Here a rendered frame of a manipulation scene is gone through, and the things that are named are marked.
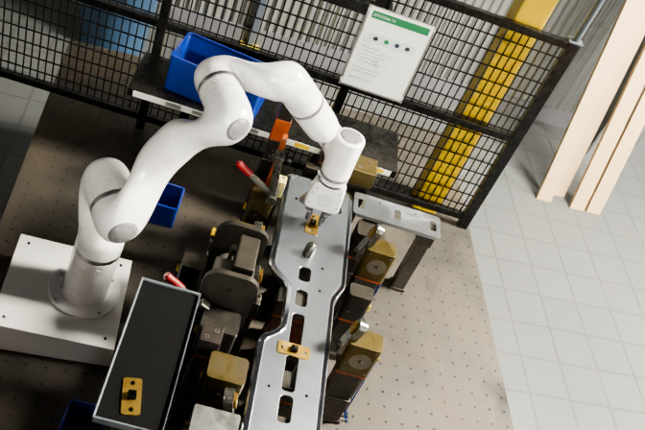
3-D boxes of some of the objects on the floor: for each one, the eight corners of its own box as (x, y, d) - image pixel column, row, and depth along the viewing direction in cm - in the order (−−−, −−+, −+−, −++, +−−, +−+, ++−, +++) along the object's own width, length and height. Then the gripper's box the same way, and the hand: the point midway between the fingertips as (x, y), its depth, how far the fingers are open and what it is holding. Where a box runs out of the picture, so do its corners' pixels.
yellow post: (380, 334, 349) (637, -96, 222) (341, 322, 347) (578, -119, 220) (381, 302, 363) (624, -120, 236) (344, 292, 361) (568, -141, 233)
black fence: (404, 349, 347) (592, 59, 249) (-59, 219, 321) (-54, -166, 222) (405, 324, 358) (585, 35, 259) (-43, 196, 331) (-32, -181, 233)
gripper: (361, 177, 229) (340, 221, 241) (306, 159, 227) (288, 204, 238) (360, 194, 223) (338, 238, 235) (303, 177, 221) (285, 222, 233)
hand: (315, 217), depth 235 cm, fingers open, 3 cm apart
